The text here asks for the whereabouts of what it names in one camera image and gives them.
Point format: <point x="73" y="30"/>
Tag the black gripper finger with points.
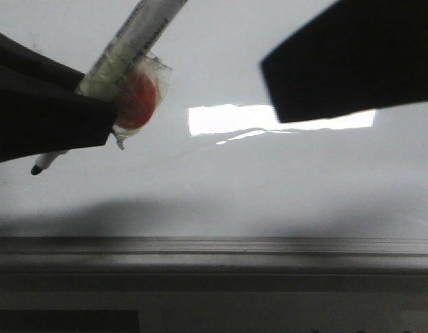
<point x="354" y="56"/>
<point x="39" y="109"/>

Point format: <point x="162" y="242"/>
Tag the white marker with red sticker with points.
<point x="127" y="73"/>

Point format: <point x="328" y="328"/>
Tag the white whiteboard with aluminium frame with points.
<point x="213" y="193"/>

